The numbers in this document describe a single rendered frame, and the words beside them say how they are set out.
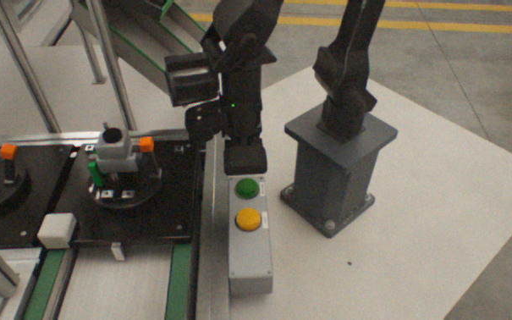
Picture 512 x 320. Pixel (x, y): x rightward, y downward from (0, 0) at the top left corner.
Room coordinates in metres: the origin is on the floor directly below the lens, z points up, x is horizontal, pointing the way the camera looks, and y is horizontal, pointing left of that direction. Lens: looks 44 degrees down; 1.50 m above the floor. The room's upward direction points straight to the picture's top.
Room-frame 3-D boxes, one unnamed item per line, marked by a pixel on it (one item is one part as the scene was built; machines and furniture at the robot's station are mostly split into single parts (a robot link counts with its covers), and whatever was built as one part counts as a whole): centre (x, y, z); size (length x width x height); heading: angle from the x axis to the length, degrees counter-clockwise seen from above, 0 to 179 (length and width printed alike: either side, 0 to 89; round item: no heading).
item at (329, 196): (0.52, -0.15, 0.96); 0.15 x 0.15 x 0.20; 40
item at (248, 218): (0.39, 0.01, 0.96); 0.04 x 0.04 x 0.02
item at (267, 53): (0.46, 0.02, 1.21); 0.09 x 0.06 x 0.07; 109
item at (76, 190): (0.47, 0.23, 0.96); 0.24 x 0.24 x 0.02; 3
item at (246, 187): (0.46, 0.02, 0.96); 0.04 x 0.04 x 0.02
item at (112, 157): (0.47, 0.24, 1.06); 0.08 x 0.04 x 0.07; 93
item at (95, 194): (0.47, 0.23, 0.98); 0.14 x 0.14 x 0.02
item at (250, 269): (0.39, 0.01, 0.93); 0.21 x 0.07 x 0.06; 3
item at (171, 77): (0.45, 0.06, 1.24); 0.12 x 0.08 x 0.11; 109
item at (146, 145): (0.47, 0.19, 1.04); 0.04 x 0.02 x 0.08; 93
